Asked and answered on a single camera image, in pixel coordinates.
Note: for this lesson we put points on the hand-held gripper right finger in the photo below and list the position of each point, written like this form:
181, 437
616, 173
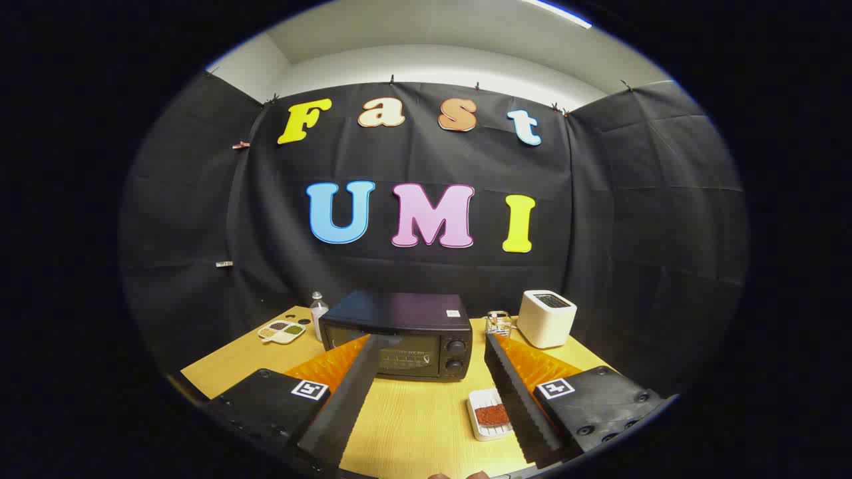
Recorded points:
516, 392

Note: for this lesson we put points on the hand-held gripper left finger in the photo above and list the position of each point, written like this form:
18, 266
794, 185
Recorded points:
353, 392

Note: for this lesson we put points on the reddish-brown meat slice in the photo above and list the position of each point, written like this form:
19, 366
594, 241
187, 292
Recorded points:
489, 415

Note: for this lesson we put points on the black toaster oven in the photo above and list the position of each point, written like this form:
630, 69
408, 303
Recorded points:
399, 313

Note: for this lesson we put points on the white ribbed food tray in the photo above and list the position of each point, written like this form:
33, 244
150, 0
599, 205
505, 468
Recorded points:
480, 432

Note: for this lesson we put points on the white bread toaster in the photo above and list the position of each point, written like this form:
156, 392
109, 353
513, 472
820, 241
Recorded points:
542, 322

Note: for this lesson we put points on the clear plastic bottle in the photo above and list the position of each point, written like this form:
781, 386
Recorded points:
319, 316

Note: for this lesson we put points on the divided spice dish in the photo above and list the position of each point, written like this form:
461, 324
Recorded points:
281, 332

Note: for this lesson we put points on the black backdrop cloth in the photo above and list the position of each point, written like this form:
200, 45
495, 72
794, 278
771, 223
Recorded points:
612, 213

